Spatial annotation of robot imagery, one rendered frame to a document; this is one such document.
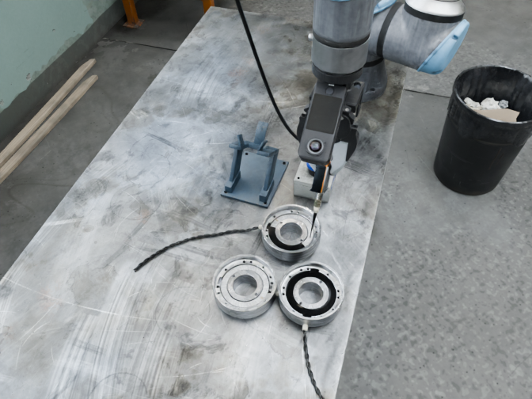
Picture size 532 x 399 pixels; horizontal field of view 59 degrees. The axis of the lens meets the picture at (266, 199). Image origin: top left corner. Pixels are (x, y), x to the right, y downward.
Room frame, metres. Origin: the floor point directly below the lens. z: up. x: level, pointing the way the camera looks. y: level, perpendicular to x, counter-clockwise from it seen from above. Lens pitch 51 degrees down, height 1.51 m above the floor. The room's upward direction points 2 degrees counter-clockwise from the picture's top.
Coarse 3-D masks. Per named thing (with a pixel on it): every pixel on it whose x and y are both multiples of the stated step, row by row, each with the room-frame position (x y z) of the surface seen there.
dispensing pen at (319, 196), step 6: (318, 168) 0.52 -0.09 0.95; (324, 168) 0.52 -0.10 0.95; (318, 174) 0.52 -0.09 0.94; (324, 174) 0.52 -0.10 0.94; (318, 180) 0.51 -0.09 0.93; (312, 186) 0.51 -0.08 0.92; (318, 186) 0.51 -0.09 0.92; (318, 192) 0.50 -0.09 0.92; (318, 198) 0.50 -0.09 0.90; (318, 204) 0.50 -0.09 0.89; (318, 210) 0.49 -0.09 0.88; (312, 222) 0.48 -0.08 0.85; (312, 228) 0.48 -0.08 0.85
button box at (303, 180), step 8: (304, 168) 0.62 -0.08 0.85; (296, 176) 0.60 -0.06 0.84; (304, 176) 0.60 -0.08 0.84; (312, 176) 0.60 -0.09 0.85; (296, 184) 0.59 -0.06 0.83; (304, 184) 0.59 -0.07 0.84; (296, 192) 0.59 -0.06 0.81; (304, 192) 0.58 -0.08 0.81; (312, 192) 0.58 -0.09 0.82; (328, 192) 0.57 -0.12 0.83; (328, 200) 0.57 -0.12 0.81
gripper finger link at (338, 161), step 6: (336, 144) 0.52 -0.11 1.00; (342, 144) 0.52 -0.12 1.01; (336, 150) 0.52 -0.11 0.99; (342, 150) 0.52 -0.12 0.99; (336, 156) 0.52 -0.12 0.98; (342, 156) 0.52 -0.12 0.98; (336, 162) 0.52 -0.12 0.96; (342, 162) 0.52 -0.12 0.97; (330, 168) 0.53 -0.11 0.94; (336, 168) 0.52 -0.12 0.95; (342, 168) 0.52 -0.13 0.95; (330, 174) 0.53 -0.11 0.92
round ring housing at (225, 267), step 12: (228, 264) 0.42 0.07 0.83; (240, 264) 0.42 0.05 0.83; (252, 264) 0.42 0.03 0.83; (264, 264) 0.42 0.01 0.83; (216, 276) 0.39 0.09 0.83; (240, 276) 0.40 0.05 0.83; (252, 276) 0.40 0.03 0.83; (216, 288) 0.38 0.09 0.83; (228, 288) 0.37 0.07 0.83; (276, 288) 0.37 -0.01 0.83; (216, 300) 0.35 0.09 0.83; (240, 300) 0.35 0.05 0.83; (252, 300) 0.35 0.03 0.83; (264, 300) 0.35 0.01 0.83; (228, 312) 0.33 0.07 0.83; (240, 312) 0.33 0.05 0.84; (252, 312) 0.33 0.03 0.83
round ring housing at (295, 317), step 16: (288, 272) 0.40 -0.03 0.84; (304, 288) 0.38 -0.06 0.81; (320, 288) 0.37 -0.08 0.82; (336, 288) 0.37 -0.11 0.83; (288, 304) 0.34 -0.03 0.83; (304, 304) 0.34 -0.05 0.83; (320, 304) 0.34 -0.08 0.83; (336, 304) 0.34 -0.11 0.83; (304, 320) 0.31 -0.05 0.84; (320, 320) 0.31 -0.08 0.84
